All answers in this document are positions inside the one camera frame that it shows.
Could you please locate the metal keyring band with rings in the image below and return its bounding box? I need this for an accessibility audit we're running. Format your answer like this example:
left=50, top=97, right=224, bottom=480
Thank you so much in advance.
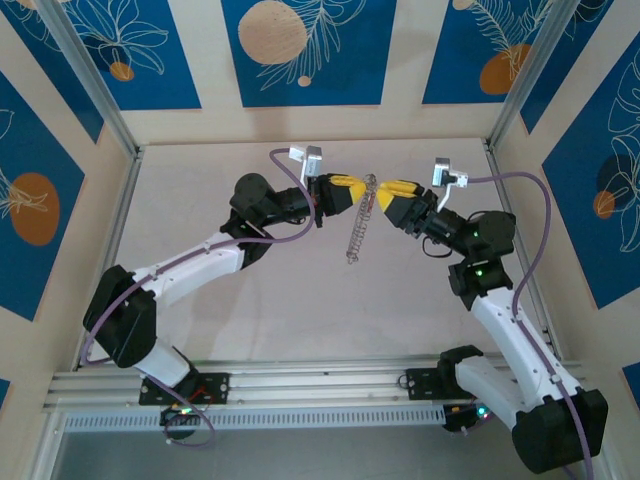
left=344, top=172, right=381, bottom=265

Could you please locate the blue panel with beige circle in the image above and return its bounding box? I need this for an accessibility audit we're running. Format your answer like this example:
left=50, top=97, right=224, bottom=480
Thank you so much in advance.
left=221, top=0, right=399, bottom=109

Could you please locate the small controller circuit board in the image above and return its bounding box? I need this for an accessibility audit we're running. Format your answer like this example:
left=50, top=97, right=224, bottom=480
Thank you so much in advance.
left=159, top=405, right=206, bottom=429
left=443, top=402, right=495, bottom=435

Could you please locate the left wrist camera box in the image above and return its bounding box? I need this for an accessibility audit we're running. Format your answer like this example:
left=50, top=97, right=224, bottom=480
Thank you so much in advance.
left=288, top=144, right=324, bottom=177

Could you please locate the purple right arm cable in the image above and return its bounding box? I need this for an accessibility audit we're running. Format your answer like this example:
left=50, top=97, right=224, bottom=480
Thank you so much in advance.
left=467, top=171, right=596, bottom=480

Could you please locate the blue floral wall panel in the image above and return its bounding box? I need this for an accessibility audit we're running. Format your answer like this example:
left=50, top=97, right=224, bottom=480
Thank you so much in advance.
left=0, top=69, right=86, bottom=324
left=0, top=0, right=105, bottom=146
left=422, top=0, right=556, bottom=106
left=52, top=0, right=203, bottom=112
left=519, top=0, right=640, bottom=136
left=542, top=44, right=640, bottom=311

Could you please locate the aluminium frame post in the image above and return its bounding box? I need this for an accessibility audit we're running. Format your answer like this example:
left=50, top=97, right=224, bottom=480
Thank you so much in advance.
left=37, top=0, right=145, bottom=157
left=487, top=0, right=585, bottom=151

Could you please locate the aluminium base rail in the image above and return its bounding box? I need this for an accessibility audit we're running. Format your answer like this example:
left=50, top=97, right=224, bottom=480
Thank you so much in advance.
left=42, top=355, right=596, bottom=414

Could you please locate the grey slotted cable duct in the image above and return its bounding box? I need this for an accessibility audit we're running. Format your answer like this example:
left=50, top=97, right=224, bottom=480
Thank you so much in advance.
left=62, top=404, right=449, bottom=434

